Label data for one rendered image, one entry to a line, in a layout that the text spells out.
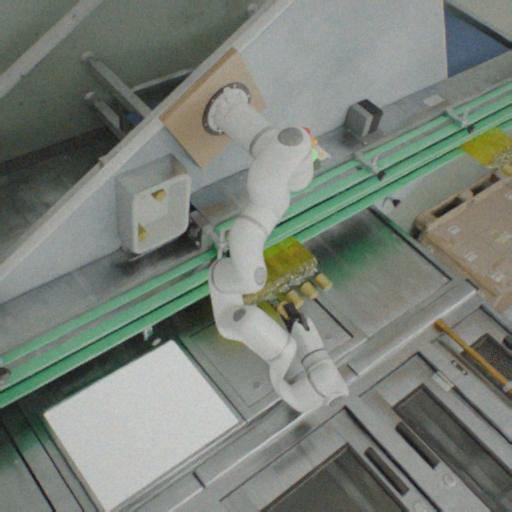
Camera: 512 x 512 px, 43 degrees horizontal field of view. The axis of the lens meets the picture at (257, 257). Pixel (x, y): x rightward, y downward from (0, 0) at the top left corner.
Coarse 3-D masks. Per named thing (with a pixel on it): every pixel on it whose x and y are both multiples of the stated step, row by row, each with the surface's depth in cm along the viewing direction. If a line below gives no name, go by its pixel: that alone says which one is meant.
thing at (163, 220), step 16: (176, 176) 166; (144, 192) 161; (176, 192) 176; (144, 208) 177; (160, 208) 182; (176, 208) 181; (144, 224) 182; (160, 224) 183; (176, 224) 184; (160, 240) 180
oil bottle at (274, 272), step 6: (264, 252) 195; (264, 258) 193; (270, 258) 194; (270, 264) 192; (276, 264) 192; (270, 270) 191; (276, 270) 191; (282, 270) 191; (270, 276) 189; (276, 276) 189; (282, 276) 190; (276, 282) 188; (282, 282) 189; (288, 282) 190; (276, 288) 189
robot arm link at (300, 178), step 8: (264, 128) 160; (272, 128) 161; (256, 136) 160; (264, 136) 159; (272, 136) 159; (256, 144) 160; (264, 144) 159; (256, 152) 160; (312, 160) 155; (296, 168) 152; (304, 168) 153; (312, 168) 157; (296, 176) 154; (304, 176) 155; (296, 184) 157; (304, 184) 158
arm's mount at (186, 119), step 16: (224, 64) 159; (240, 64) 163; (208, 80) 159; (224, 80) 163; (240, 80) 167; (192, 96) 159; (208, 96) 163; (256, 96) 176; (176, 112) 160; (192, 112) 163; (208, 112) 167; (176, 128) 163; (192, 128) 167; (208, 128) 171; (192, 144) 171; (208, 144) 176; (224, 144) 180; (208, 160) 180
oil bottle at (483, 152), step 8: (464, 144) 247; (472, 144) 244; (480, 144) 244; (488, 144) 244; (472, 152) 246; (480, 152) 243; (488, 152) 241; (496, 152) 242; (480, 160) 244; (488, 160) 242; (496, 160) 240; (504, 168) 239
